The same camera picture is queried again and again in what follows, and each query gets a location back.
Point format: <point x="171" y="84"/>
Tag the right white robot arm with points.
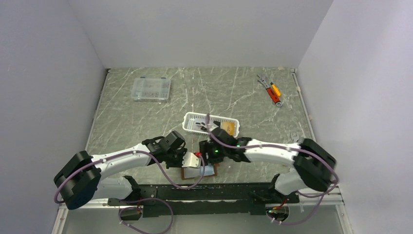
<point x="312" y="166"/>

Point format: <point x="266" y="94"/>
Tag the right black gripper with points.
<point x="205" y="146"/>

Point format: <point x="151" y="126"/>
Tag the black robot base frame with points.
<point x="207" y="199"/>

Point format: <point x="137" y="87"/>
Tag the clear plastic organizer box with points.
<point x="151" y="89"/>

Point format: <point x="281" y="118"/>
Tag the yellow handled screwdriver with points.
<point x="274" y="90"/>

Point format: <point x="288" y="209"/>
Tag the white plastic basket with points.
<point x="214" y="122"/>

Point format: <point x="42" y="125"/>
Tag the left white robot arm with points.
<point x="87" y="177"/>

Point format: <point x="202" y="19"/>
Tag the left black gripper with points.
<point x="179" y="164"/>

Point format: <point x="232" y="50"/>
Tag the red adjustable wrench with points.
<point x="274" y="97"/>

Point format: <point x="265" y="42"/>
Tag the brown leather card holder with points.
<point x="191" y="173"/>

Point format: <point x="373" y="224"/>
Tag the white striped card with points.
<point x="197" y="124"/>

